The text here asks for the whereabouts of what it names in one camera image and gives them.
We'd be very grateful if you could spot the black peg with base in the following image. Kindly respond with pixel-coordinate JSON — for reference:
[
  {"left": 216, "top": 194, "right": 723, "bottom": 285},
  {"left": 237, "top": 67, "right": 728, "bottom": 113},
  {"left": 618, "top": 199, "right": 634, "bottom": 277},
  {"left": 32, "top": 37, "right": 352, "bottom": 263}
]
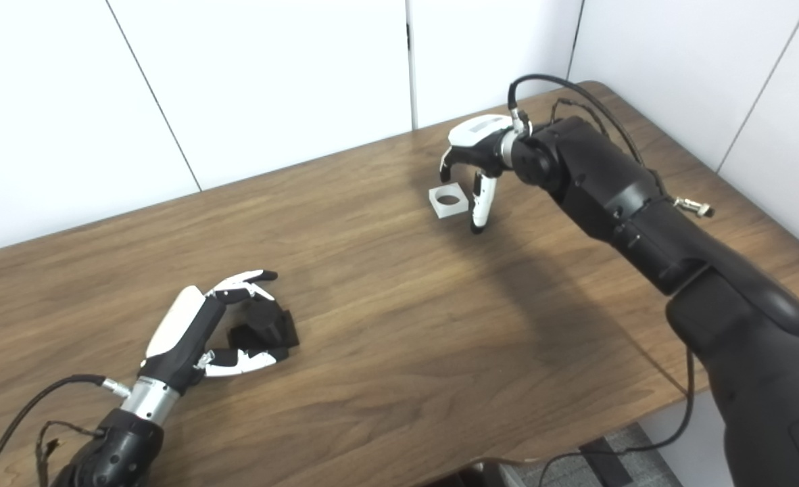
[{"left": 227, "top": 300, "right": 300, "bottom": 359}]

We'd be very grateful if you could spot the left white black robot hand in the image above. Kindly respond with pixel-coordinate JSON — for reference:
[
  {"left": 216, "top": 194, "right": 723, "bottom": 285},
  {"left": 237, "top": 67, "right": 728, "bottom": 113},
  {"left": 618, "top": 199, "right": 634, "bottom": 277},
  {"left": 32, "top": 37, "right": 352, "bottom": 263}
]
[{"left": 137, "top": 269, "right": 289, "bottom": 394}]

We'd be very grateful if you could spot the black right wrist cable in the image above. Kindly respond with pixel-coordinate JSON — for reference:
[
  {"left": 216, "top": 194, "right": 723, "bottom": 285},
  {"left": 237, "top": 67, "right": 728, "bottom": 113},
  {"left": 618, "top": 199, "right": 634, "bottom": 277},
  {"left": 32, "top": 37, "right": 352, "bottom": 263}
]
[{"left": 508, "top": 74, "right": 715, "bottom": 487}]

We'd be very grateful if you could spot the thin left arm wire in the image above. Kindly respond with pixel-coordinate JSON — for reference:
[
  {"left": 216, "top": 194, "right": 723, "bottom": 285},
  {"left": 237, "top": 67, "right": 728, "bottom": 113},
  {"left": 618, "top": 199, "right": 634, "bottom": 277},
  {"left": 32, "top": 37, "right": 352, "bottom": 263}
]
[{"left": 34, "top": 421, "right": 103, "bottom": 474}]

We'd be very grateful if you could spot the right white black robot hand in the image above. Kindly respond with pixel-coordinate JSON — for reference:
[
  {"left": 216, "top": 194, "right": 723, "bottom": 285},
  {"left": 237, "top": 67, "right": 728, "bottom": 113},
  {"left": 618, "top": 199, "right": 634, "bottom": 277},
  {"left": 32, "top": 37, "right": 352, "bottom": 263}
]
[{"left": 439, "top": 114, "right": 532, "bottom": 235}]

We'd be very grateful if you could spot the white square piece with hole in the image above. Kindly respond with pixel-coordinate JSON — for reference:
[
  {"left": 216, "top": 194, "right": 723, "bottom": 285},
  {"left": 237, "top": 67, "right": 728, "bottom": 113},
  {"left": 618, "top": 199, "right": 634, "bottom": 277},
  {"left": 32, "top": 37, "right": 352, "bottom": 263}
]
[{"left": 429, "top": 184, "right": 471, "bottom": 219}]

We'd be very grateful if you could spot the thin right arm wire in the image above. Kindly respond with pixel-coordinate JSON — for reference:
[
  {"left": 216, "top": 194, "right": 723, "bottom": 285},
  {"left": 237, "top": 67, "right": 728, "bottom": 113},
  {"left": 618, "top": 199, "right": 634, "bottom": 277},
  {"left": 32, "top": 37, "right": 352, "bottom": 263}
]
[{"left": 552, "top": 98, "right": 603, "bottom": 129}]

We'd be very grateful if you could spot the thin arm wire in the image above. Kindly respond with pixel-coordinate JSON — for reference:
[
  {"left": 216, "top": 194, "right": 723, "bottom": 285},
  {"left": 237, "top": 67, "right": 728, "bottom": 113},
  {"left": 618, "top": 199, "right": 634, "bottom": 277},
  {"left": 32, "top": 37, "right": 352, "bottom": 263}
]
[
  {"left": 34, "top": 421, "right": 103, "bottom": 474},
  {"left": 552, "top": 98, "right": 603, "bottom": 129}
]

